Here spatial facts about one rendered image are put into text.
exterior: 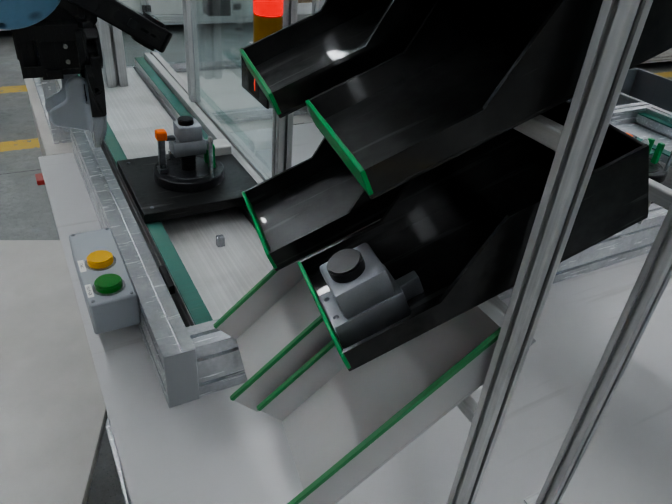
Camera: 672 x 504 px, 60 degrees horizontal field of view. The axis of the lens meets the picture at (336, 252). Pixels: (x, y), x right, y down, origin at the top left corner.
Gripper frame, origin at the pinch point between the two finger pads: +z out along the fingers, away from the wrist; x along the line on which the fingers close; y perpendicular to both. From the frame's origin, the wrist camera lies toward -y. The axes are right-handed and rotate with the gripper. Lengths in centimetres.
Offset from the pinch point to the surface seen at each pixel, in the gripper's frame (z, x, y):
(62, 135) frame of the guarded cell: 35, -87, -1
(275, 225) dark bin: 3.5, 21.4, -13.7
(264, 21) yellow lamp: -7.1, -22.0, -30.3
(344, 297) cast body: -1.7, 41.0, -10.9
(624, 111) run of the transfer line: 27, -37, -155
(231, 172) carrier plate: 26, -35, -29
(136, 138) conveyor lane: 32, -71, -17
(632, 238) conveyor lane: 31, 12, -100
